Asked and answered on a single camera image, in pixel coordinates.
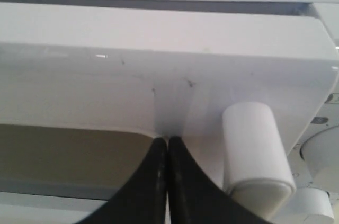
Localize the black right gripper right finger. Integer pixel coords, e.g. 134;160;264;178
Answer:
168;137;268;224

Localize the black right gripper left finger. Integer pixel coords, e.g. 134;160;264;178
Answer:
79;138;167;224

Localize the white microwave door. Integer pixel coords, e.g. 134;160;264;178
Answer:
0;1;339;224

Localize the lower white timer knob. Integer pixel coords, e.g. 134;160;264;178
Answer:
272;188;335;224

